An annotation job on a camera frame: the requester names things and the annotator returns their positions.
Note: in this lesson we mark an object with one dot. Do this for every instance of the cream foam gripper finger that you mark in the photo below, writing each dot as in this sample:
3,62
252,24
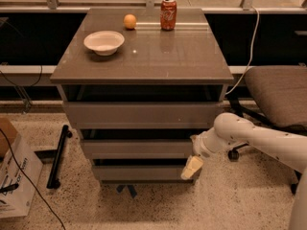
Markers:
193,164

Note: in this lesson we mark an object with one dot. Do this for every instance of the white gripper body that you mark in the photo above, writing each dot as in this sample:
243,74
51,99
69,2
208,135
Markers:
200,147

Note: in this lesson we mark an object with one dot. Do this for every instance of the grey drawer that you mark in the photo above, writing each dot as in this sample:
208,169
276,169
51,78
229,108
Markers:
137,149
138,173
84,115

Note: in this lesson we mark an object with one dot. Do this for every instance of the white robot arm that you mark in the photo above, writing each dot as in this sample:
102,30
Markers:
288,148

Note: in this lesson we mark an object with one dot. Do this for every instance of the grey drawer cabinet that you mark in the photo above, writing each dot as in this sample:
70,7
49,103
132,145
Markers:
184,65

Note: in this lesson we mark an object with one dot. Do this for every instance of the blue tape mark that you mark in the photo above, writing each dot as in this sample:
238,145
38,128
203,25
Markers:
130,188

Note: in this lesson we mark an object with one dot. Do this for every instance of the grey office chair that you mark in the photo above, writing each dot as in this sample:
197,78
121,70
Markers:
280,92

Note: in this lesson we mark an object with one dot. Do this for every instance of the black metal bar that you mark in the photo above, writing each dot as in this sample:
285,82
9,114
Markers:
53,182

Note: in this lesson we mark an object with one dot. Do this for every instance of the red soda can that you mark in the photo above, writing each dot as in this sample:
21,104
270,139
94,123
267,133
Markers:
168,14

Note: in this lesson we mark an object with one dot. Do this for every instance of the white bowl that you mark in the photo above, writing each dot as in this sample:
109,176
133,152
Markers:
104,43

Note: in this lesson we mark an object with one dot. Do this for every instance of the orange fruit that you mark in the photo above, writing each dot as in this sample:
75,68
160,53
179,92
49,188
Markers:
130,21

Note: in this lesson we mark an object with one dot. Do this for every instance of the white cardboard box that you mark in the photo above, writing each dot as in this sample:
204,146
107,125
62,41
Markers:
19,172

